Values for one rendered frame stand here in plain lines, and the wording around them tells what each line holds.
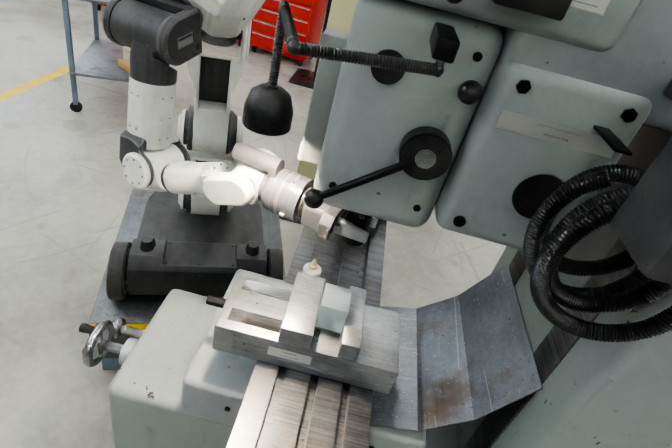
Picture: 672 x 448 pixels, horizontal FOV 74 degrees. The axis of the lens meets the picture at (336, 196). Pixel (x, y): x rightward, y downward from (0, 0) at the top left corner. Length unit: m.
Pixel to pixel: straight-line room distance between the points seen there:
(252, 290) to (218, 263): 0.69
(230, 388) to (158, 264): 0.73
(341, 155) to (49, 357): 1.73
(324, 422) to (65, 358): 1.45
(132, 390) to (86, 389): 0.94
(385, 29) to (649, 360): 0.55
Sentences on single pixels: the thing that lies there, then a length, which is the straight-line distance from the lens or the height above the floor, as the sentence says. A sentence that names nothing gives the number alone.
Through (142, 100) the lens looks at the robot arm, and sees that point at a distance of 0.98.
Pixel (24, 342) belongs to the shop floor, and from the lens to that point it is 2.24.
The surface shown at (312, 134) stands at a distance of 0.72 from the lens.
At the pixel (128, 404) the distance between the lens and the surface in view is 1.15.
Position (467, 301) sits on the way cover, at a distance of 1.11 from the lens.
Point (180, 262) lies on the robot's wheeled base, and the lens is 1.61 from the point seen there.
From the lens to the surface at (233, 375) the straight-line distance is 0.99.
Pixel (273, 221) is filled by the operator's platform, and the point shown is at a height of 0.40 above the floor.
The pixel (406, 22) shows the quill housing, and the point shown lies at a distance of 0.57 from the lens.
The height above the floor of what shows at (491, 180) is 1.44.
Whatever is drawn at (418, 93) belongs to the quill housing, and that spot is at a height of 1.53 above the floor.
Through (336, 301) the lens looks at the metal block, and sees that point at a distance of 0.85.
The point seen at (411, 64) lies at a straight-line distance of 0.49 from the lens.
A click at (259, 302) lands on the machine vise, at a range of 0.91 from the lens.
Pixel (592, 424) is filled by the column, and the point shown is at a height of 1.15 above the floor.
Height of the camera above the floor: 1.71
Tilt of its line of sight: 33 degrees down
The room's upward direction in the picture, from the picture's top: 15 degrees clockwise
